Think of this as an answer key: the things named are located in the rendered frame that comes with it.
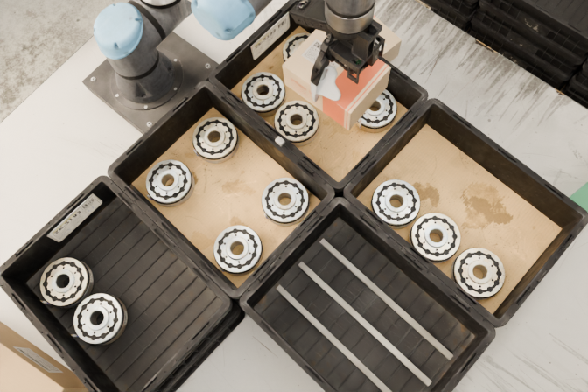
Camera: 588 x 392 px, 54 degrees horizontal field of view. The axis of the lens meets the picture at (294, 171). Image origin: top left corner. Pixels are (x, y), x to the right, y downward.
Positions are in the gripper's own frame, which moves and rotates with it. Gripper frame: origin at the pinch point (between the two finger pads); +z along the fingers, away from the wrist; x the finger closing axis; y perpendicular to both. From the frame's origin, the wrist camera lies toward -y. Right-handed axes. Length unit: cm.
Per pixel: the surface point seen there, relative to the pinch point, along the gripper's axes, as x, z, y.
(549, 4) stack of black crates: 97, 72, 16
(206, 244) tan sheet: -38.7, 26.8, -4.6
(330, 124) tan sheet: 0.5, 26.7, -1.4
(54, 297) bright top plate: -67, 24, -21
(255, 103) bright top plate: -7.1, 24.0, -17.4
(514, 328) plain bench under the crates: -8, 39, 58
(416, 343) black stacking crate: -26, 27, 42
